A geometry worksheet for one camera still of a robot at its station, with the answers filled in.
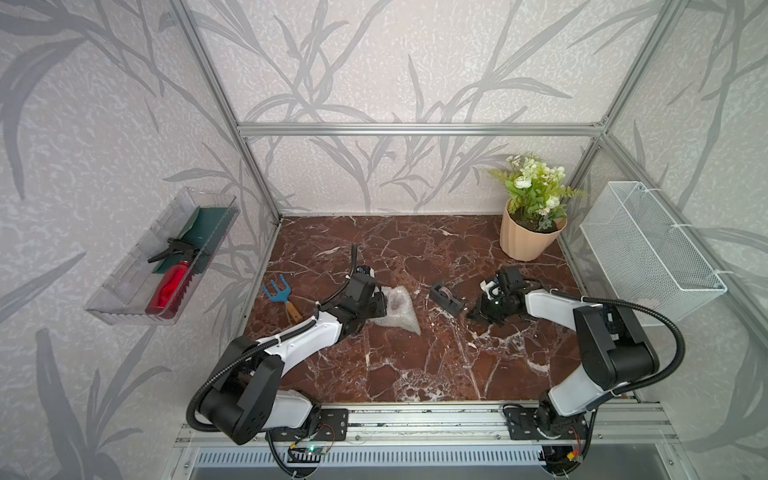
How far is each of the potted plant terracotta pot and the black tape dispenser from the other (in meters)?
0.28

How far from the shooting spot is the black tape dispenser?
0.93m

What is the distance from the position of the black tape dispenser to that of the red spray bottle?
0.65m

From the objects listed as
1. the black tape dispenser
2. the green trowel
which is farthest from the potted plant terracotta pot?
the green trowel

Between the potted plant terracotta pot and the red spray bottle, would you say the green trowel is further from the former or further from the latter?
the potted plant terracotta pot

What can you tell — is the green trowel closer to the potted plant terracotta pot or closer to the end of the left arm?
the end of the left arm

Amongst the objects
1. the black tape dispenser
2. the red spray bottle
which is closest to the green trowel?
the red spray bottle

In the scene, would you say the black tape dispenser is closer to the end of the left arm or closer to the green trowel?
the end of the left arm

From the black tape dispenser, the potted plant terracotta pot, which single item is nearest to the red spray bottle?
the black tape dispenser

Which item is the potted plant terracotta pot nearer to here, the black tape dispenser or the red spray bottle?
the black tape dispenser

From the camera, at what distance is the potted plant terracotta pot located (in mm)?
955

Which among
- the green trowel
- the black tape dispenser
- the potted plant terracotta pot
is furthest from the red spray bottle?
the potted plant terracotta pot

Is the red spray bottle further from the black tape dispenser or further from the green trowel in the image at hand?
the black tape dispenser

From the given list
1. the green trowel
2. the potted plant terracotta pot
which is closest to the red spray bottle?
the green trowel

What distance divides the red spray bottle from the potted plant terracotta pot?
0.89 m
